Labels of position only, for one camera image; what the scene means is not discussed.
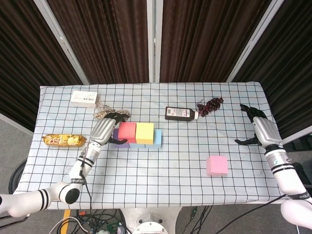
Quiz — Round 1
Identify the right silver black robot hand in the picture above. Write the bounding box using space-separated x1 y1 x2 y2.
234 104 283 151

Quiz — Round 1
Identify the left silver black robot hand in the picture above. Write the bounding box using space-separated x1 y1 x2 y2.
90 111 129 146

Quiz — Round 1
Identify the red foam cube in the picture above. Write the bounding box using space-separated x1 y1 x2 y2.
118 122 137 144

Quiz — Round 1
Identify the purple foam cube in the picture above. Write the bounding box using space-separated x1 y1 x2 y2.
113 128 131 149

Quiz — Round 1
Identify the yellow foam cube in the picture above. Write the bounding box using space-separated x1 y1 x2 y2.
135 122 155 145

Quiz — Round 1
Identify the pink foam cube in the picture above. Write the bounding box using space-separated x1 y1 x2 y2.
206 155 229 176

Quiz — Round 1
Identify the white cardboard box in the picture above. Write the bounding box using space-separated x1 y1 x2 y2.
70 90 101 108

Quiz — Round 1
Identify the gold snack package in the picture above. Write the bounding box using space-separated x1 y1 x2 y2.
42 134 87 147

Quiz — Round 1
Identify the black floor equipment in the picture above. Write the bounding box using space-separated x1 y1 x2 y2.
292 162 312 188

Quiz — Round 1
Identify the dark red grape bunch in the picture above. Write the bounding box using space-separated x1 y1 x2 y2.
196 97 224 117

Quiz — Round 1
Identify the black-checked pale blue tablecloth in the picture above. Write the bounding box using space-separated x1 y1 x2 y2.
13 81 297 210

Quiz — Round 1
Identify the dark brown curtain panel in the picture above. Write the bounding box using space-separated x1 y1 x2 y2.
46 0 150 85
233 0 312 139
0 0 83 132
159 0 273 83

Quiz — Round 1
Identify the dark brown labelled bottle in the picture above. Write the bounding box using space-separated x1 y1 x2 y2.
164 106 199 122

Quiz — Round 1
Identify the green circuit board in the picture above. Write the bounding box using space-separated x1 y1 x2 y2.
104 222 122 232

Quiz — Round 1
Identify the black round wheel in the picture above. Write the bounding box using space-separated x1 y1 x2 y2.
8 158 28 197

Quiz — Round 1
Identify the twisted beige rope bundle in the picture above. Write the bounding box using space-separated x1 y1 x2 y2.
94 103 132 122

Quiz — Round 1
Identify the white partition base rail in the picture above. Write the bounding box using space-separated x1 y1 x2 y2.
0 113 34 136
282 133 312 144

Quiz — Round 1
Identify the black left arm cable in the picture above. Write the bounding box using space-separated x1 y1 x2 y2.
79 146 93 212

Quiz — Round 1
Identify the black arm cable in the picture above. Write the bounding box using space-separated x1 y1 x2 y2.
79 146 93 212
214 194 286 234

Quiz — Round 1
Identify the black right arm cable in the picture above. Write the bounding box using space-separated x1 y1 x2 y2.
214 194 286 234

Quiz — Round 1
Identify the black floor cable tangle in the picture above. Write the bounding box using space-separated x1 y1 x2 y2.
70 208 127 234

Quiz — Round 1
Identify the white partition frame post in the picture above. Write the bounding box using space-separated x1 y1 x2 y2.
146 0 164 83
33 0 90 85
226 0 286 83

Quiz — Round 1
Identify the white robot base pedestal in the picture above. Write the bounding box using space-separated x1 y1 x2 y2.
123 207 182 234

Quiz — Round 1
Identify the black floor cable bundle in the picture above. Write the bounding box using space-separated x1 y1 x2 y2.
189 206 214 234

